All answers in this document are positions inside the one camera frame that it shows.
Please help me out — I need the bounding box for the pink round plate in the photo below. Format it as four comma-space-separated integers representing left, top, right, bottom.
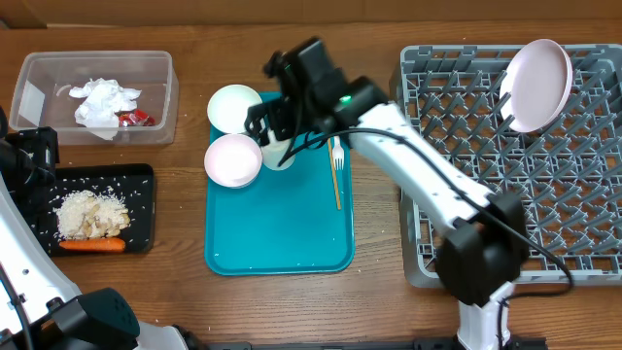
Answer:
500, 39, 573, 133

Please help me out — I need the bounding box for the white paper cup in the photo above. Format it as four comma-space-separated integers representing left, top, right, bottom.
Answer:
260, 130, 295, 171

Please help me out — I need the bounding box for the pink small bowl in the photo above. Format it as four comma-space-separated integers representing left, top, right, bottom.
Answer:
204, 134, 262, 189

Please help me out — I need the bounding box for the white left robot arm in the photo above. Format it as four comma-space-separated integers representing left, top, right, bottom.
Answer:
1, 127, 203, 350

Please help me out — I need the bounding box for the white plastic fork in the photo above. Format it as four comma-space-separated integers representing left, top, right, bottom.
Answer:
332, 136, 345, 170

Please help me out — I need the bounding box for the white napkin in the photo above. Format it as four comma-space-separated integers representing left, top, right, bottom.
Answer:
69, 78, 141, 141

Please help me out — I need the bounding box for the white bowl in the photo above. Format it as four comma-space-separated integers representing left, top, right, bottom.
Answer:
207, 85, 262, 134

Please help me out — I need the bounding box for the rice and peanut pile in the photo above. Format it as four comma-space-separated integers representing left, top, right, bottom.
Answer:
53, 190, 131, 240

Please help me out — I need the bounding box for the red snack wrapper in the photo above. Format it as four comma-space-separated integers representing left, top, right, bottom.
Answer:
117, 109, 155, 127

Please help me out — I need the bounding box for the wooden chopstick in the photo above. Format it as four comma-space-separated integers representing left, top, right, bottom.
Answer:
328, 138, 342, 211

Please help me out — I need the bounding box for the grey dishwasher rack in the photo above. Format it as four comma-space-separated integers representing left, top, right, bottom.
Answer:
391, 44, 621, 286

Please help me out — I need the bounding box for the teal serving tray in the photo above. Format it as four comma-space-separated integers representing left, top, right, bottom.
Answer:
204, 144, 355, 276

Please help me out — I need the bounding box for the orange carrot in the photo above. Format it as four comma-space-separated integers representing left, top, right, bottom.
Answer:
59, 237, 125, 253

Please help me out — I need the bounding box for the black waste tray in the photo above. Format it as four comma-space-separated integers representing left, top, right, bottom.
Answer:
22, 163, 156, 257

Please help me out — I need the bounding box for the clear plastic bin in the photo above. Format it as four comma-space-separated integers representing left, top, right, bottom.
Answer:
9, 51, 179, 145

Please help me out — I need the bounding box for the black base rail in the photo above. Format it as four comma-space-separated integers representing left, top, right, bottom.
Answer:
184, 336, 550, 350

